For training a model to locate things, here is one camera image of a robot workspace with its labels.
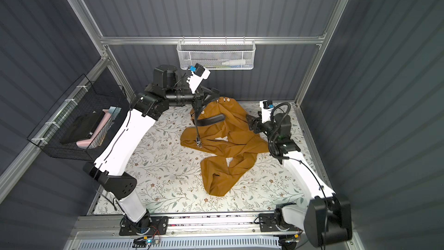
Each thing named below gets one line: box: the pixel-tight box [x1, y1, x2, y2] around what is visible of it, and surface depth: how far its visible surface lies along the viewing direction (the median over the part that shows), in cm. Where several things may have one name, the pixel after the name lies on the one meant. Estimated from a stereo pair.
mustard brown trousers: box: [180, 96, 270, 197], surface depth 91 cm
